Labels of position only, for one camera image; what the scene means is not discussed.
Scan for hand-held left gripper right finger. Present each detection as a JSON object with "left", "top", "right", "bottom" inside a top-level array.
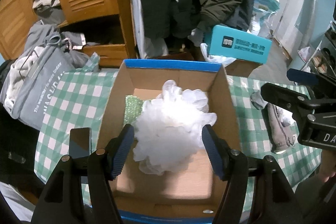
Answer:
[{"left": 202, "top": 124, "right": 306, "bottom": 224}]

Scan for green glitter scrubber sponge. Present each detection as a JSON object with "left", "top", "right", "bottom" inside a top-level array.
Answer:
[{"left": 123, "top": 95, "right": 151, "bottom": 128}]

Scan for person's right hand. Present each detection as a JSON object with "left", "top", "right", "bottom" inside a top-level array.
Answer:
[{"left": 318, "top": 158, "right": 336, "bottom": 183}]

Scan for metal shelf rack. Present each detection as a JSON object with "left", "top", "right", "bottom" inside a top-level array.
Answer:
[{"left": 306, "top": 21, "right": 336, "bottom": 77}]

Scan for grey sock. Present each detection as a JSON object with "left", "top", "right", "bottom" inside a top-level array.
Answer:
[{"left": 250, "top": 90, "right": 269, "bottom": 110}]

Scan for white beige clothes pile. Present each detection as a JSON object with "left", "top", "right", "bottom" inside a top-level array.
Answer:
[{"left": 0, "top": 55, "right": 36, "bottom": 115}]

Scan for grey hoodie pile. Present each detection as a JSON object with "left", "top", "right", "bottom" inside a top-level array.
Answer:
[{"left": 23, "top": 20, "right": 91, "bottom": 63}]

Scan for white hanging garment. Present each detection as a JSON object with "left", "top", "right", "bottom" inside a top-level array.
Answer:
[{"left": 130, "top": 0, "right": 170, "bottom": 59}]

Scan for grey cloth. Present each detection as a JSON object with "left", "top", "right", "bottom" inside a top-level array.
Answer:
[{"left": 266, "top": 103, "right": 297, "bottom": 153}]

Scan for white mesh bath loofah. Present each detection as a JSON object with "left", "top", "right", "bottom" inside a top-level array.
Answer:
[{"left": 131, "top": 80, "right": 218, "bottom": 175}]

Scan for grey printed tote bag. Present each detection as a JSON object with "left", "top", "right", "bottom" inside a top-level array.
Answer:
[{"left": 12, "top": 44, "right": 79, "bottom": 130}]

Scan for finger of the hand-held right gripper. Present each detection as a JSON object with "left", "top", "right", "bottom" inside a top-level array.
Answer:
[
  {"left": 261, "top": 82, "right": 336, "bottom": 132},
  {"left": 287, "top": 68, "right": 336, "bottom": 99}
]

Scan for folded grey clothes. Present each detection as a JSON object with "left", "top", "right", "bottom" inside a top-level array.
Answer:
[{"left": 32, "top": 0, "right": 66, "bottom": 25}]

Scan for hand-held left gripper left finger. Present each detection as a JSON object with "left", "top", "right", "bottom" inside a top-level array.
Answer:
[{"left": 31, "top": 124, "right": 135, "bottom": 224}]

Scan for teal printed box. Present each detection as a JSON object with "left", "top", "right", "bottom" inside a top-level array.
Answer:
[{"left": 207, "top": 25, "right": 273, "bottom": 65}]

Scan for cardboard box with blue rim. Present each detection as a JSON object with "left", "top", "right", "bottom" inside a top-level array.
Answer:
[{"left": 70, "top": 59, "right": 243, "bottom": 224}]

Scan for blue clear plastic bags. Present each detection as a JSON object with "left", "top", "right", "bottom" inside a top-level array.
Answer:
[{"left": 252, "top": 0, "right": 282, "bottom": 39}]

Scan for small white plastic bag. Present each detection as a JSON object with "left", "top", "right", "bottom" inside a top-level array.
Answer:
[{"left": 298, "top": 46, "right": 312, "bottom": 62}]

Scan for green white checked tablecloth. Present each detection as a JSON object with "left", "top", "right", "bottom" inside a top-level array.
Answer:
[{"left": 34, "top": 53, "right": 323, "bottom": 207}]

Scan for large brown cardboard box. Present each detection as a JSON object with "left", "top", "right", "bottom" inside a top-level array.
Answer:
[{"left": 222, "top": 57, "right": 264, "bottom": 78}]

